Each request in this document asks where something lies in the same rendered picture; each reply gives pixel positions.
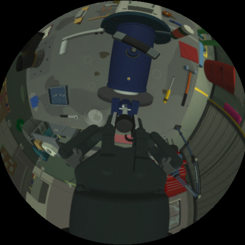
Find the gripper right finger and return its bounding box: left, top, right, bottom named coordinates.
left=131, top=114, right=184, bottom=170

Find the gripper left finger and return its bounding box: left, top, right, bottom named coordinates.
left=58, top=112, right=118, bottom=160

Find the black knurled plunger knob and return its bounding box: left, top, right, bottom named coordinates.
left=116, top=114, right=133, bottom=133

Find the blue engine hoist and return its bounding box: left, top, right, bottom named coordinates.
left=171, top=124, right=202, bottom=199

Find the green tape roll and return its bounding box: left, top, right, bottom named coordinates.
left=16, top=118, right=25, bottom=132

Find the blue engine stand body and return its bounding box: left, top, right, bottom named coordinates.
left=106, top=22, right=155, bottom=116

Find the grey valve cover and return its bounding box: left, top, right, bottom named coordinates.
left=116, top=0, right=163, bottom=20

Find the white round dish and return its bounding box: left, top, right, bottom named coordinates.
left=84, top=108, right=105, bottom=126

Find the pink mat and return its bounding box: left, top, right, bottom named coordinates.
left=113, top=133, right=134, bottom=145

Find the grey machine with white disc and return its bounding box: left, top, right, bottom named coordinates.
left=31, top=121, right=67, bottom=163

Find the red tool chest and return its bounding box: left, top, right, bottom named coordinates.
left=164, top=151, right=188, bottom=198

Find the blue parts tray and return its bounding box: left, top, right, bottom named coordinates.
left=47, top=85, right=69, bottom=106

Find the grey roller shutter door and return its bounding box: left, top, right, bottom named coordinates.
left=180, top=99, right=245, bottom=223

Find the blue glove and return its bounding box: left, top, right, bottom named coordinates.
left=30, top=94, right=40, bottom=111

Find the grey cabinet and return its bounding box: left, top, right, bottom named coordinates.
left=20, top=168, right=51, bottom=205

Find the pink box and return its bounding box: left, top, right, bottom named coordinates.
left=223, top=102, right=242, bottom=124

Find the brown notice board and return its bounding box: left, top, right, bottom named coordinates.
left=0, top=78, right=10, bottom=123

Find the red cloth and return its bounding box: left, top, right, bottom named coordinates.
left=178, top=41, right=200, bottom=64

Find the light blue box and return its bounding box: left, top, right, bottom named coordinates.
left=198, top=41, right=204, bottom=68

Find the white paper with red edge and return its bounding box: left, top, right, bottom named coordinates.
left=41, top=24, right=54, bottom=40

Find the red and green can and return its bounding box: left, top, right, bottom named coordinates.
left=171, top=24, right=194, bottom=40

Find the orange pencil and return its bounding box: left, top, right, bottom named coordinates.
left=88, top=14, right=109, bottom=21

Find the tan clipboard with grey pad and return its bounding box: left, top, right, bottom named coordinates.
left=74, top=6, right=90, bottom=25

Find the dark teal index disc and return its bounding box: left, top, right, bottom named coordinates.
left=100, top=11, right=172, bottom=45

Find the dark grey round base plate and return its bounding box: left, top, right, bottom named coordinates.
left=97, top=86, right=154, bottom=107

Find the yellow handled screwdriver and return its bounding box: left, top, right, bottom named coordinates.
left=163, top=76, right=175, bottom=104

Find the orange handled hammer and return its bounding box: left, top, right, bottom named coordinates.
left=181, top=65, right=197, bottom=107

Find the grey crank handle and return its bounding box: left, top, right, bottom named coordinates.
left=59, top=28, right=105, bottom=55

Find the grey and black T-screw handle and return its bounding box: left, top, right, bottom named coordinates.
left=112, top=31, right=161, bottom=60

